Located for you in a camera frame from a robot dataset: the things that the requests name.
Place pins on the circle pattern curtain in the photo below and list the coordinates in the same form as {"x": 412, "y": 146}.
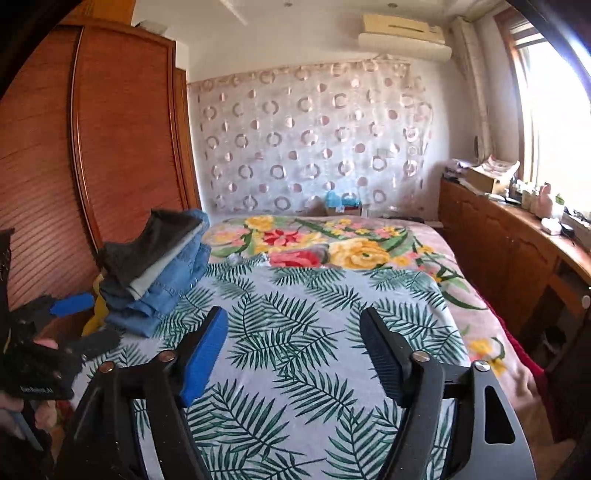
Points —
{"x": 275, "y": 141}

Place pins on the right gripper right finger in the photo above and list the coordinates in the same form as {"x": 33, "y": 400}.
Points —
{"x": 487, "y": 440}

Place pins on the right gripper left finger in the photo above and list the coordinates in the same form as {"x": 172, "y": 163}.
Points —
{"x": 102, "y": 441}

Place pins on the wooden sideboard cabinet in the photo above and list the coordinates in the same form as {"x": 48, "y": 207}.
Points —
{"x": 535, "y": 286}

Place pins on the wooden sliding wardrobe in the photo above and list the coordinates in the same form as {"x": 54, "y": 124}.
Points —
{"x": 94, "y": 136}

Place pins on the beige side curtain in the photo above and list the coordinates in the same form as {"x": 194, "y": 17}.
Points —
{"x": 470, "y": 56}

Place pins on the folded grey pants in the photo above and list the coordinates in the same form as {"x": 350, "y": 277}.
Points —
{"x": 140, "y": 285}

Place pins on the window with wooden frame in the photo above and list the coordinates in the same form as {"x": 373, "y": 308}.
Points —
{"x": 554, "y": 112}

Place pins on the black pants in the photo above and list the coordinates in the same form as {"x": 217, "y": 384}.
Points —
{"x": 163, "y": 230}

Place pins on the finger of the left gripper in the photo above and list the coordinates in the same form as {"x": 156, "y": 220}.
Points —
{"x": 69, "y": 305}
{"x": 92, "y": 346}

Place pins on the floral blanket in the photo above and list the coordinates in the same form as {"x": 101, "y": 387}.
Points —
{"x": 388, "y": 247}

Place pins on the cardboard box on cabinet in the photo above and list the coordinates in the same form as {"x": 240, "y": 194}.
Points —
{"x": 487, "y": 182}

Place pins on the pink bottle on cabinet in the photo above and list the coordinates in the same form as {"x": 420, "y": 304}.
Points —
{"x": 544, "y": 203}

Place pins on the yellow plush toy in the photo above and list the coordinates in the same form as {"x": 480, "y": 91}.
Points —
{"x": 100, "y": 310}

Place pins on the white air conditioner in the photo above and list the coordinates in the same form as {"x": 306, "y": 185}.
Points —
{"x": 404, "y": 37}

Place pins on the palm leaf bed sheet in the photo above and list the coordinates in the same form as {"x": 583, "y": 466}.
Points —
{"x": 293, "y": 394}

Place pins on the blue toy on box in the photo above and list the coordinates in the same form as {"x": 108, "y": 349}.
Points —
{"x": 342, "y": 204}

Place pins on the folded blue jeans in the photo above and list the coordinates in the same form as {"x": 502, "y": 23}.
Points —
{"x": 141, "y": 317}

